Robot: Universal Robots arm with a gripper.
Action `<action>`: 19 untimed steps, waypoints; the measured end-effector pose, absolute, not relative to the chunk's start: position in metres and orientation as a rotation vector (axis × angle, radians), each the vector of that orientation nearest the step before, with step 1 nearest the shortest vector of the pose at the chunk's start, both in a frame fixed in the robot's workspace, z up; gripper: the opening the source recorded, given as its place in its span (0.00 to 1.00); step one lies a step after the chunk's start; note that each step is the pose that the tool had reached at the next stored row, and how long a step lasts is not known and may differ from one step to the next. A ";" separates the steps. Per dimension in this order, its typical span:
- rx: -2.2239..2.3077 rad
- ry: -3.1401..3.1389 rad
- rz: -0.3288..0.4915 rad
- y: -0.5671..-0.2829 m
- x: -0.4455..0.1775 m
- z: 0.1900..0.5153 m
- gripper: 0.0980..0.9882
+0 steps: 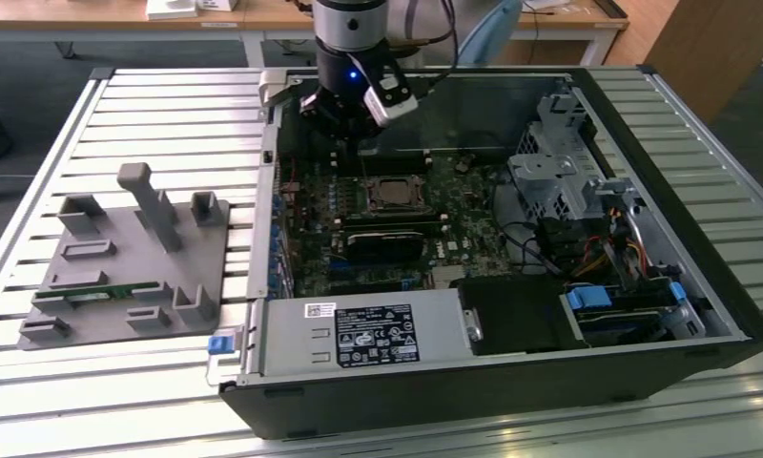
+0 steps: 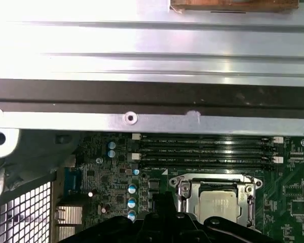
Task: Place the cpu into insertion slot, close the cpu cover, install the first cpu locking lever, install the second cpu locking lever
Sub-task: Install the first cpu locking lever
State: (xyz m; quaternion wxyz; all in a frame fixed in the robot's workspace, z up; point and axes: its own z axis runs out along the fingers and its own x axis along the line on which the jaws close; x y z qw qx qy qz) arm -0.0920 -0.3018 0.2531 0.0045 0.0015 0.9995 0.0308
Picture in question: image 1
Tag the black PC case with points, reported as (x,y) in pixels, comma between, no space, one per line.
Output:
(419,410)

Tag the silver chipset heatsink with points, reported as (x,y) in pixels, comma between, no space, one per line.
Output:
(449,276)

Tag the hard disk in blue carrier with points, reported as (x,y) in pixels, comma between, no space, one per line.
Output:
(587,298)

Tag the wooden cabinet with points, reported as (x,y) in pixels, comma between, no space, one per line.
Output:
(718,47)

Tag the CPU socket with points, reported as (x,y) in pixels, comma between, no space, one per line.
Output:
(373,206)

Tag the blue drive clip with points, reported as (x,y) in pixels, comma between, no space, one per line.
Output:
(677,292)

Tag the grey parts rack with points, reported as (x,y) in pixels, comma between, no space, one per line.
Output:
(121,267)

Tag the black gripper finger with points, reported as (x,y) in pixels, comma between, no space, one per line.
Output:
(358,126)
(321,112)

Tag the wooden desk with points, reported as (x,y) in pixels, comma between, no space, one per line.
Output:
(69,21)

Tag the blue case latch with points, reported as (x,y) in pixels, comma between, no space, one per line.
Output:
(221,346)

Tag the silver power supply unit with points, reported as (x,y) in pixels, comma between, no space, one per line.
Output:
(292,334)

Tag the black RAM slot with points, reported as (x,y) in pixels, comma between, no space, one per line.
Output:
(387,222)

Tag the green RAM stick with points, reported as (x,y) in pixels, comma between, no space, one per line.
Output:
(121,290)

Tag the green motherboard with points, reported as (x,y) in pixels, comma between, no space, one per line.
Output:
(470,224)

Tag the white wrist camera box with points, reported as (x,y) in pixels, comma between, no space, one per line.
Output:
(390,102)

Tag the silver drive cage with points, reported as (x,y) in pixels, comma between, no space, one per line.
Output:
(541,176)

